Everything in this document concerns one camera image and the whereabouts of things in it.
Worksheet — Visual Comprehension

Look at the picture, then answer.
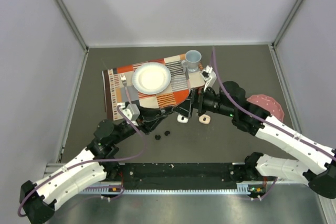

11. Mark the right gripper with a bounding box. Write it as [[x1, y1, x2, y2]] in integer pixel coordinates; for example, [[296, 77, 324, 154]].
[[172, 83, 236, 119]]

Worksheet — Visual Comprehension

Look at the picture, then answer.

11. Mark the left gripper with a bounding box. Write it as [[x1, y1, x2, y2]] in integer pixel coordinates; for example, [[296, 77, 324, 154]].
[[112, 104, 167, 144]]

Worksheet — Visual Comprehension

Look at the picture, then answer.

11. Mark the white earbud charging case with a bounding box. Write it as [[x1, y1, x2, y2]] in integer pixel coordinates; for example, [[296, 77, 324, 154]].
[[177, 114, 188, 124]]

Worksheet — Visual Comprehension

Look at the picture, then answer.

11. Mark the beige earbud case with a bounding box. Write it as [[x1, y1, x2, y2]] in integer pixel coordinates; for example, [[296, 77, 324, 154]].
[[199, 114, 211, 125]]

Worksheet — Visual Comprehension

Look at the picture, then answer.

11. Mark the black earbud case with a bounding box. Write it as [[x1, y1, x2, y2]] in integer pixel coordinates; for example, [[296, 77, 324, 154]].
[[164, 106, 175, 114]]

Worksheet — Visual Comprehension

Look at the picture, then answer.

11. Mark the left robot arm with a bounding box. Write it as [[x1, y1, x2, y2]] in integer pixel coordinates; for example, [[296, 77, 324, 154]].
[[17, 105, 173, 223]]

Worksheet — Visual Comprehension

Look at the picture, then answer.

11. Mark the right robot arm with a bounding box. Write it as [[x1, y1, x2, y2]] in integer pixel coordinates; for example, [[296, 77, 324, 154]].
[[175, 81, 335, 199]]

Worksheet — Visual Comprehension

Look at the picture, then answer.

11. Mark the white paper plate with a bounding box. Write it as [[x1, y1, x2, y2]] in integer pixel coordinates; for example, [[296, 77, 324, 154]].
[[132, 62, 171, 94]]

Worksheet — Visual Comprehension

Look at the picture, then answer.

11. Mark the light blue mug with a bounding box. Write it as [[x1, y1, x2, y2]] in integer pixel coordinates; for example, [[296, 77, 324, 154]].
[[182, 50, 202, 72]]

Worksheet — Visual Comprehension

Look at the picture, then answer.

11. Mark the patchwork placemat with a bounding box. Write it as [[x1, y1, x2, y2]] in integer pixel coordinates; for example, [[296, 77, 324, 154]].
[[102, 54, 205, 121]]

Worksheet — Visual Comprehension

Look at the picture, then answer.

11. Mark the pink dotted plate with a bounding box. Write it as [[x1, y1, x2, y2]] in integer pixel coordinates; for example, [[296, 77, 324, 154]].
[[247, 94, 285, 122]]

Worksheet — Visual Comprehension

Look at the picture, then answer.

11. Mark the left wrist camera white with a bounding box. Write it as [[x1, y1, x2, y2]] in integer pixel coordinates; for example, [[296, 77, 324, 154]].
[[117, 103, 140, 126]]

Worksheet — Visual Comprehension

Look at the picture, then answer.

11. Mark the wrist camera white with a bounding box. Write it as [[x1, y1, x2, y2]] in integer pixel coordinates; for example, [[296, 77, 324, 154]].
[[201, 66, 217, 91], [117, 103, 140, 126]]

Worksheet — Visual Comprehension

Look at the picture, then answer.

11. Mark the knife with pink handle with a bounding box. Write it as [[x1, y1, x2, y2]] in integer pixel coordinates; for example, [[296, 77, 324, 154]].
[[185, 68, 191, 90]]

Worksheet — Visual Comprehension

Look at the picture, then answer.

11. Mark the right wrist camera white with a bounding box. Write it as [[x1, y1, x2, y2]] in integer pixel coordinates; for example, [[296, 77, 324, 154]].
[[201, 66, 217, 91]]

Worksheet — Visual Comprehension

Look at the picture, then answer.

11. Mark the fork with pink handle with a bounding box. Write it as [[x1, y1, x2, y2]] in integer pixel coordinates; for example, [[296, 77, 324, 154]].
[[120, 73, 132, 104]]

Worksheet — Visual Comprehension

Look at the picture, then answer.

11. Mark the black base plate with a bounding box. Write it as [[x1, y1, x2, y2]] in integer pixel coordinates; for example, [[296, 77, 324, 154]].
[[104, 162, 266, 190]]

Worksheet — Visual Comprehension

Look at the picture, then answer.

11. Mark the aluminium frame rail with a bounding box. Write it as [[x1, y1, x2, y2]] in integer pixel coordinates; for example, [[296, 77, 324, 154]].
[[35, 153, 335, 199]]

